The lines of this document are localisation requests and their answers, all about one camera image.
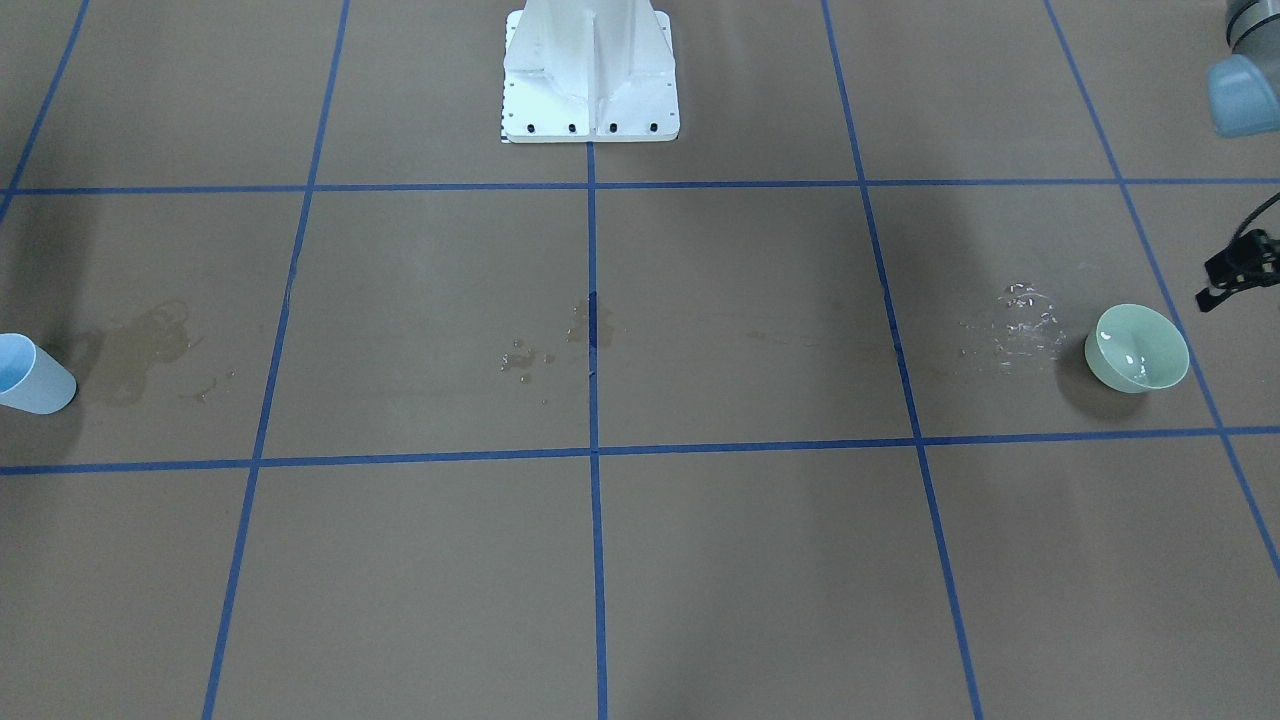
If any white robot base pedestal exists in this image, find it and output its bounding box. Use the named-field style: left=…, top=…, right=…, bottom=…
left=500, top=1, right=681, bottom=143

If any mint green ceramic bowl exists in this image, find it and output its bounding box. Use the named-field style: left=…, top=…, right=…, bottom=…
left=1084, top=304, right=1190, bottom=395

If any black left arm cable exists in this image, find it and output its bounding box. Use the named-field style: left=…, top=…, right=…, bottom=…
left=1233, top=190, right=1280, bottom=246

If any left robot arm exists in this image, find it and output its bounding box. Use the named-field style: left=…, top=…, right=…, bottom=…
left=1196, top=1, right=1279, bottom=313

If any light blue plastic cup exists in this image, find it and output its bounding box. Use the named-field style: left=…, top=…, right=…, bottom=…
left=1, top=333, right=78, bottom=415

